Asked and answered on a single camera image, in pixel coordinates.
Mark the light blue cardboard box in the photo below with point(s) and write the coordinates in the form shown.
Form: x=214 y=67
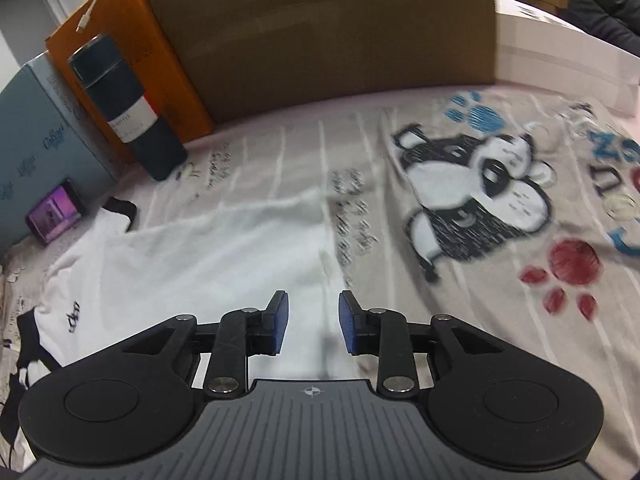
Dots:
x=47 y=137

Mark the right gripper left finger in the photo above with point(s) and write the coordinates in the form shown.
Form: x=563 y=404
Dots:
x=268 y=326

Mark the black leather sofa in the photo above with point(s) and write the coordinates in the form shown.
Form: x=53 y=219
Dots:
x=613 y=21

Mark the dark blue thermos bottle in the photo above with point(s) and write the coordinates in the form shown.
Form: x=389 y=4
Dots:
x=117 y=93

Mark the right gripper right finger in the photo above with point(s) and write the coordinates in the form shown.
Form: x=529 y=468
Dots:
x=360 y=328

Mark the white flat boxes stack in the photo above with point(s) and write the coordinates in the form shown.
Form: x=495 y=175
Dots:
x=537 y=49

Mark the black smartphone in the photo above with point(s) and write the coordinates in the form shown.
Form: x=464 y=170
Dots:
x=56 y=213

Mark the white t-shirt black trim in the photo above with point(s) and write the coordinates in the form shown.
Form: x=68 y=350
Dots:
x=116 y=281

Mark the printed cartoon bed sheet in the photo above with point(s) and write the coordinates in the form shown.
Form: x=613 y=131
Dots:
x=516 y=212

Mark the orange cardboard box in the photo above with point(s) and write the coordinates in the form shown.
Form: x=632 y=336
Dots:
x=134 y=28

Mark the large brown cardboard box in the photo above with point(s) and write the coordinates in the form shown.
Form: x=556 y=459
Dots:
x=247 y=57

